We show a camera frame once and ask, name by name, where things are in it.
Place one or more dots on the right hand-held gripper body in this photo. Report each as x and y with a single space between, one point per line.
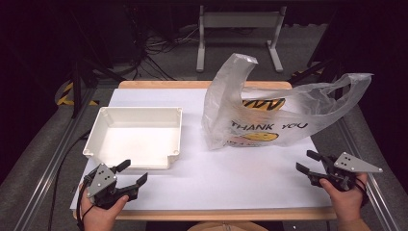
352 163

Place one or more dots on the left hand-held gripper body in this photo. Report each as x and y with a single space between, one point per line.
101 179

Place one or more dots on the translucent printed plastic bag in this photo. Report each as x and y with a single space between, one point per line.
221 106

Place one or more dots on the person's left hand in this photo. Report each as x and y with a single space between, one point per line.
97 218

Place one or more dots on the person's right hand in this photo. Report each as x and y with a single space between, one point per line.
348 205

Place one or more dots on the white plastic box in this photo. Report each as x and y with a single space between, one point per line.
141 138

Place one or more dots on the white table cover sheet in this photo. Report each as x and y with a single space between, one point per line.
208 179

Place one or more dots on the yellow black hazard tape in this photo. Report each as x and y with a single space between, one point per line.
65 96

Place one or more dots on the black tripod stand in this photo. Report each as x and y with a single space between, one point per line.
77 83

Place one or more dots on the person's tan clothed torso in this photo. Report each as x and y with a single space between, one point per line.
227 226

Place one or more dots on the white metal stand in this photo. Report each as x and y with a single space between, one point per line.
240 20

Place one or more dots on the aluminium rail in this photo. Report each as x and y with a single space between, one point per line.
48 170
377 205

